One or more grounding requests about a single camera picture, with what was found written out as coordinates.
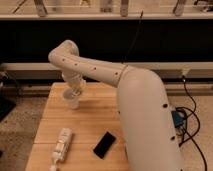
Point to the black smartphone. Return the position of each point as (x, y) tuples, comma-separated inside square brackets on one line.
[(104, 144)]

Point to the blue connector box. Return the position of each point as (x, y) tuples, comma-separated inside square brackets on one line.
[(177, 119)]

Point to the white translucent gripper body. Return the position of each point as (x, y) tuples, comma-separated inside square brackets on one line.
[(76, 83)]

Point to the white ceramic cup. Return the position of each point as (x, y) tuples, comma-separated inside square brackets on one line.
[(72, 100)]

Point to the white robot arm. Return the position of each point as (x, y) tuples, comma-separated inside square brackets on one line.
[(143, 106)]

